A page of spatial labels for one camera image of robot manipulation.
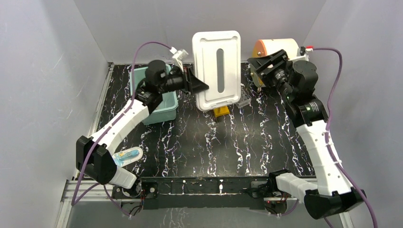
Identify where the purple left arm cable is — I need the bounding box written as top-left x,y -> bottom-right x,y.
70,41 -> 174,218

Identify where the aluminium frame rail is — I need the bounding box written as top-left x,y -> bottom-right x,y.
61,178 -> 345,202

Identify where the packaged blue pipette bulb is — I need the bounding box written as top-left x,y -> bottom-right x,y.
112,147 -> 144,167

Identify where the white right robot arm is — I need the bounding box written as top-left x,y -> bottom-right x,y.
248,50 -> 366,219

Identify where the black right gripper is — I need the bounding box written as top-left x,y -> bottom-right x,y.
246,49 -> 295,100

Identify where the cream cylindrical drum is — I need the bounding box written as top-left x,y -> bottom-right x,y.
251,38 -> 300,79

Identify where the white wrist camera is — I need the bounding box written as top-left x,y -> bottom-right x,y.
295,46 -> 314,61
170,47 -> 189,71

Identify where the clear acrylic tube rack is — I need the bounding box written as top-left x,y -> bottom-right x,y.
236,83 -> 251,109

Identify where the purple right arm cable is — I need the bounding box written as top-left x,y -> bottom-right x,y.
280,47 -> 378,228

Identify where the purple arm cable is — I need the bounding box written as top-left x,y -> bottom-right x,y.
70,41 -> 174,218
280,47 -> 378,228

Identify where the white plastic bin lid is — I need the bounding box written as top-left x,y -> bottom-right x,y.
192,30 -> 241,112

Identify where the teal plastic bin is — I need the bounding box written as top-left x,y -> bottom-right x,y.
128,66 -> 178,125

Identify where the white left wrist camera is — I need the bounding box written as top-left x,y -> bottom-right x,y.
170,47 -> 189,71

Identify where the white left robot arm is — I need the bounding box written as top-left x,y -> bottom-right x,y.
76,60 -> 209,198

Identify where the yellow test tube rack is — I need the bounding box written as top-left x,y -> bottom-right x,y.
213,106 -> 230,118

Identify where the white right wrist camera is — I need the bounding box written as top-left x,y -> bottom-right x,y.
295,46 -> 314,61

